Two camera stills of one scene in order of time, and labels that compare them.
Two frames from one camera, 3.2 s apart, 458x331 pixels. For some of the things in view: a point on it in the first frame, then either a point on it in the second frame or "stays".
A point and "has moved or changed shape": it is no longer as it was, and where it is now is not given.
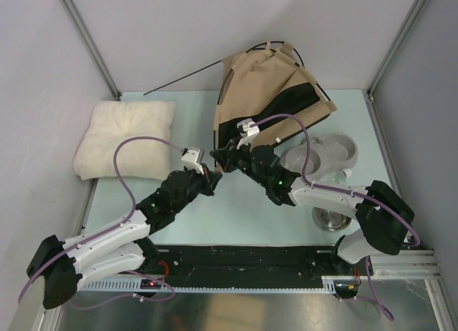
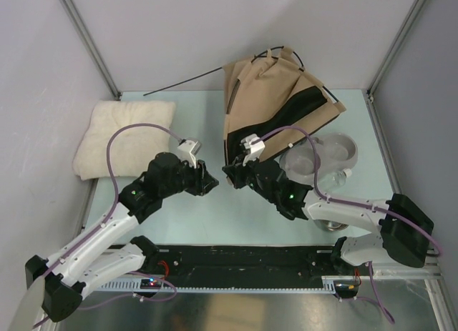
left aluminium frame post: (79, 27) stays
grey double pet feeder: (335, 153) stays
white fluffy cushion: (111, 121) stays
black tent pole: (219, 90) → (303, 63)
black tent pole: (180, 78) has moved or changed shape
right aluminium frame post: (418, 5) stays
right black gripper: (227, 157) → (237, 171)
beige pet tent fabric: (267, 88) has moved or changed shape
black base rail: (243, 266) stays
